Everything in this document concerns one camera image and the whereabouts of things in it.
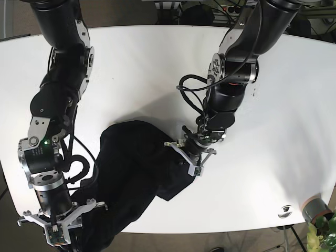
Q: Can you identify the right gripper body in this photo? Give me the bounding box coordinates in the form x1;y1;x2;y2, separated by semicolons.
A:
18;136;107;247

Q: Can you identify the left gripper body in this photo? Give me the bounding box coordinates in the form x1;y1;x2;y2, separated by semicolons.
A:
164;126;226;177

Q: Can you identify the plain black T-shirt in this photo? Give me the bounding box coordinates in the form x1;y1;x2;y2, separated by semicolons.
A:
72;121;194;251

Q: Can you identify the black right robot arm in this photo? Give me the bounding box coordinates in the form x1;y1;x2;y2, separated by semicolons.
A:
18;1;106;251

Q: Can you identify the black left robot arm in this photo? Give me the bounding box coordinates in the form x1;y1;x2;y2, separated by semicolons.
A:
167;0;306;176

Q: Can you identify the right metal table grommet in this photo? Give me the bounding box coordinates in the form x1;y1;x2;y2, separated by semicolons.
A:
278;205;293;219

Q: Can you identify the grey plant pot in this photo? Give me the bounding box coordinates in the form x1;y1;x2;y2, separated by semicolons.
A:
300;194;333;224

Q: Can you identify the green potted plant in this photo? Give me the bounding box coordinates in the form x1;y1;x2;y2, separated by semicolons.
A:
307;213;335;252

